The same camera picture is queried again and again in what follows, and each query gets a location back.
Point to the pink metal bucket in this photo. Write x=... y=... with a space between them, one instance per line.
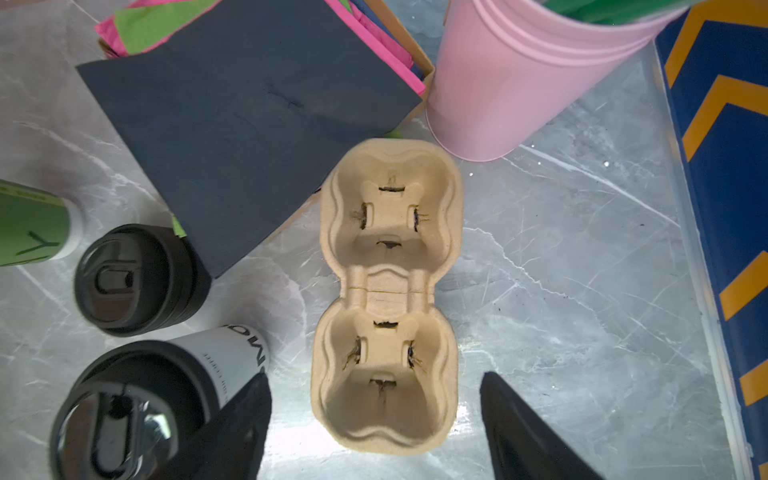
x=506 y=68

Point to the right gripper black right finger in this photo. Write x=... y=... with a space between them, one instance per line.
x=521 y=444

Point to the stack of black lids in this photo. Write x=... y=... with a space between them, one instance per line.
x=139 y=278

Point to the dark grey napkin stack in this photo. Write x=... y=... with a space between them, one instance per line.
x=240 y=116

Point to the beige pulp cup carrier stack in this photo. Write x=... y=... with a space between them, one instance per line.
x=384 y=373

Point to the white paper coffee cup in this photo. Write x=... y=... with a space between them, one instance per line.
x=231 y=355

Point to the brown cardboard napkin tray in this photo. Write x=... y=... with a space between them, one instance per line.
x=390 y=23

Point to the green napkin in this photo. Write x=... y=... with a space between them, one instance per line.
x=144 y=25

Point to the pink napkin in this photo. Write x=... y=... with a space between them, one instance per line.
x=361 y=21

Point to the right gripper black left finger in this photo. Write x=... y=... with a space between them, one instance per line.
x=232 y=444

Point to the stack of paper cups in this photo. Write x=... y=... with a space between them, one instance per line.
x=37 y=226

